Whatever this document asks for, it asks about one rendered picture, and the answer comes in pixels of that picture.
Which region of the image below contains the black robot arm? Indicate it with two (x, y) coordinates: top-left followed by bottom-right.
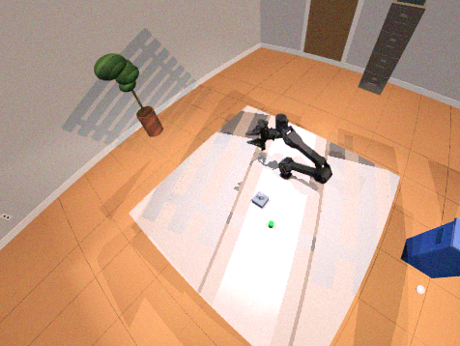
(275, 113), (332, 184)

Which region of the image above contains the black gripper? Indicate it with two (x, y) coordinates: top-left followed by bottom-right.
(245, 119), (276, 151)

